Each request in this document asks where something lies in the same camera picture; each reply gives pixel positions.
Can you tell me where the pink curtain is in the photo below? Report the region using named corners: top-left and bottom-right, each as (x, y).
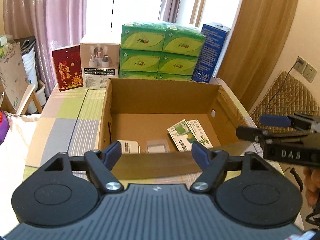
top-left (3, 0), bottom-right (87, 95)

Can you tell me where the brown paper bag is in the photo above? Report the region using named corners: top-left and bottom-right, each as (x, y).
top-left (1, 42), bottom-right (29, 113)

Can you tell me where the red greeting card box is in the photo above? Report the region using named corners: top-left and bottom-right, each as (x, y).
top-left (52, 45), bottom-right (84, 91)

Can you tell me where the purple box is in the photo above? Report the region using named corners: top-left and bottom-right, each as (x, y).
top-left (0, 110), bottom-right (10, 145)

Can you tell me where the white humidifier box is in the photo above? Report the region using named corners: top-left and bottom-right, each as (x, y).
top-left (80, 33), bottom-right (120, 90)

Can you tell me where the clear plastic cup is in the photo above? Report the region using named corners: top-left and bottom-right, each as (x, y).
top-left (146, 139), bottom-right (170, 153)

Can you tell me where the green tissue pack stack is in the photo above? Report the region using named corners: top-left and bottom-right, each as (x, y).
top-left (119, 22), bottom-right (205, 81)

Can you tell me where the right hand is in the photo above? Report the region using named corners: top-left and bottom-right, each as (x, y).
top-left (303, 167), bottom-right (320, 207)

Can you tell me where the blue milk carton box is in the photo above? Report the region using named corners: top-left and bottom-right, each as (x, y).
top-left (191, 23), bottom-right (230, 83)

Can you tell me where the green medicine box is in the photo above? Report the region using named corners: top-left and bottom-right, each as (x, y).
top-left (167, 119), bottom-right (196, 152)

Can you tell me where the wall power socket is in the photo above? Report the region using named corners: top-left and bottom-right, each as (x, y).
top-left (294, 56), bottom-right (317, 83)

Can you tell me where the brown cardboard box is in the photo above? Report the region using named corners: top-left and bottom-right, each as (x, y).
top-left (99, 78), bottom-right (260, 179)

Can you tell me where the quilted brown chair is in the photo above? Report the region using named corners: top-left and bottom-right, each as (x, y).
top-left (251, 71), bottom-right (319, 133)

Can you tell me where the white ointment box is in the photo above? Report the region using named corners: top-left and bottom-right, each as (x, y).
top-left (187, 119), bottom-right (213, 148)

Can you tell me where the white grey square container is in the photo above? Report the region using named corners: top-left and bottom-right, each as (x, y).
top-left (118, 140), bottom-right (140, 154)

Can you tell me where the brown curtain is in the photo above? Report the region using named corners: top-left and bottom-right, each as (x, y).
top-left (217, 0), bottom-right (298, 110)

